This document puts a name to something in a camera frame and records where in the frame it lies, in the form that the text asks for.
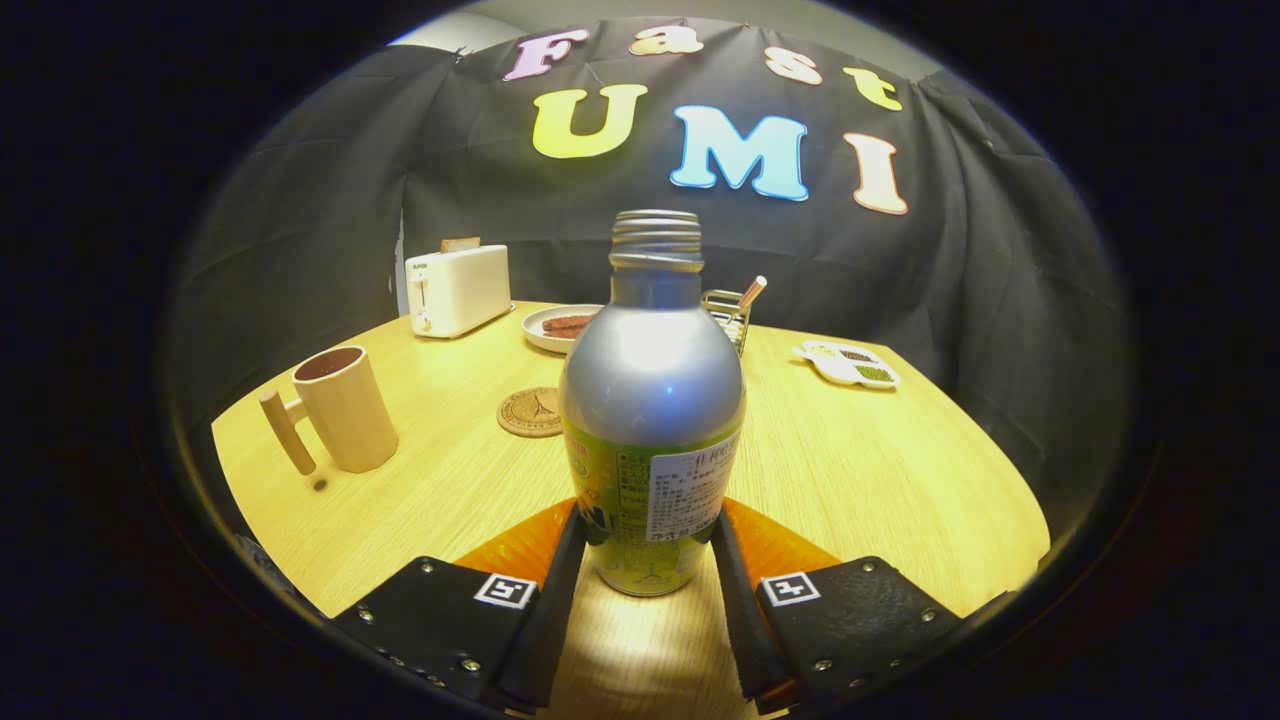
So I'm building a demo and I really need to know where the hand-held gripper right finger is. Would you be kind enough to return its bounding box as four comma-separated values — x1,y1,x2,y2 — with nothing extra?
712,497,966,716

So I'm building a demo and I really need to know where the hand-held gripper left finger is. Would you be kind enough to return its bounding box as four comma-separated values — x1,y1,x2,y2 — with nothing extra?
330,497,591,716

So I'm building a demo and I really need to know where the round cork coaster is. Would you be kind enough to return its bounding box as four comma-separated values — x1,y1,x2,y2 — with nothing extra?
497,387,564,439

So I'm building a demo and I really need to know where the silver juice bottle green label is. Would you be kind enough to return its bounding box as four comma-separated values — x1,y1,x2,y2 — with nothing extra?
558,209,748,598

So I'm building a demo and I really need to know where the beige cup with wooden handle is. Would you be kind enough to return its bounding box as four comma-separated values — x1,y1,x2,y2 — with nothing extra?
259,346,400,477

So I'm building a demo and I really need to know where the wooden table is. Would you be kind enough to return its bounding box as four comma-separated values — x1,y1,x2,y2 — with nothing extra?
212,300,1051,720

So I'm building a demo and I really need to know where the white divided condiment dish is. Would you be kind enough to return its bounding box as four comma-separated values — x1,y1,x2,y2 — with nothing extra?
793,340,901,390

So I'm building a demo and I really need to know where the white round plate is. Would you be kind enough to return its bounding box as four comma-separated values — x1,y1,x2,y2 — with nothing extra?
521,304,606,355

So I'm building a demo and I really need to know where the white toaster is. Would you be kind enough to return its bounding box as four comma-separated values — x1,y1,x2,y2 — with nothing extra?
404,243,517,340

